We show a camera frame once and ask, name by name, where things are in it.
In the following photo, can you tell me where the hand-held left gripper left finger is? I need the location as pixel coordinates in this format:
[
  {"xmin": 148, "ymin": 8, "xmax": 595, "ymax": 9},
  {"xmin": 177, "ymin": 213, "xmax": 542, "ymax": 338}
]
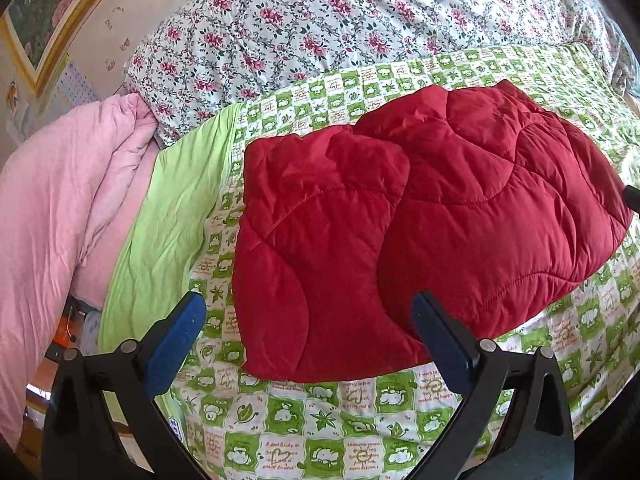
[{"xmin": 42, "ymin": 291, "xmax": 208, "ymax": 480}]

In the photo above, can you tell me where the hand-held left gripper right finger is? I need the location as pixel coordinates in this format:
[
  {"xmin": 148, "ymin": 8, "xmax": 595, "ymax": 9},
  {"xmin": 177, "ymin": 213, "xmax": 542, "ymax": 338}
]
[{"xmin": 410, "ymin": 290, "xmax": 576, "ymax": 480}]

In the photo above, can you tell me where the red quilted jacket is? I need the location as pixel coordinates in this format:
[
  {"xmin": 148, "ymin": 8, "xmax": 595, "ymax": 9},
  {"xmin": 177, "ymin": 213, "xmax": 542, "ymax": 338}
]
[{"xmin": 232, "ymin": 79, "xmax": 635, "ymax": 383}]

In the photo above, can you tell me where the white plastic object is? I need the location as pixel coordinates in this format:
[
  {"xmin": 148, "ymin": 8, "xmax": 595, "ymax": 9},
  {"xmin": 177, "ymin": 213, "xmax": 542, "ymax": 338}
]
[{"xmin": 75, "ymin": 302, "xmax": 106, "ymax": 356}]

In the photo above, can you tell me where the orange object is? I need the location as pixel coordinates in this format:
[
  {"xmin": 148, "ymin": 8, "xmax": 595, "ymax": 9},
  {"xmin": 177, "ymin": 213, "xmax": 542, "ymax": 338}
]
[{"xmin": 54, "ymin": 312, "xmax": 81, "ymax": 348}]

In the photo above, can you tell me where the wooden bedside furniture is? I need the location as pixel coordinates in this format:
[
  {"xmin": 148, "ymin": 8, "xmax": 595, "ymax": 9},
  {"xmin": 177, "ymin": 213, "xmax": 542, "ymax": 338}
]
[{"xmin": 17, "ymin": 347, "xmax": 68, "ymax": 476}]

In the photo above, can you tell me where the green checked bedsheet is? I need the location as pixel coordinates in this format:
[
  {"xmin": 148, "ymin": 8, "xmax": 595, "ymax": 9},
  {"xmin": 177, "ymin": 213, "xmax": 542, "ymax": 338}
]
[{"xmin": 97, "ymin": 42, "xmax": 640, "ymax": 480}]

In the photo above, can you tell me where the pink blanket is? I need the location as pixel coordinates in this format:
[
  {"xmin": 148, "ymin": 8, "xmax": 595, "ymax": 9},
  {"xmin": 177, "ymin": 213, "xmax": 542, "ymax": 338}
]
[{"xmin": 0, "ymin": 94, "xmax": 161, "ymax": 461}]

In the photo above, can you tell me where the floral quilt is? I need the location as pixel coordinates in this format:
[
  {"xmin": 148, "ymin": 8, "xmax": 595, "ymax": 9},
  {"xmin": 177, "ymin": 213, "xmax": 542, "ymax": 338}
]
[{"xmin": 122, "ymin": 0, "xmax": 637, "ymax": 148}]

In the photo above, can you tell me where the gold framed picture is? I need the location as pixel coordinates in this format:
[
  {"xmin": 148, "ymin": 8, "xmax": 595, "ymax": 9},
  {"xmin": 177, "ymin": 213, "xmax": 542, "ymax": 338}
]
[{"xmin": 0, "ymin": 0, "xmax": 137, "ymax": 98}]

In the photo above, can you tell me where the wall calendar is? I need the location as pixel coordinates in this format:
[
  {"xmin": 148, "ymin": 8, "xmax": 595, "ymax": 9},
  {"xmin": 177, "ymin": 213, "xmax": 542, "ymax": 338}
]
[{"xmin": 50, "ymin": 54, "xmax": 99, "ymax": 107}]

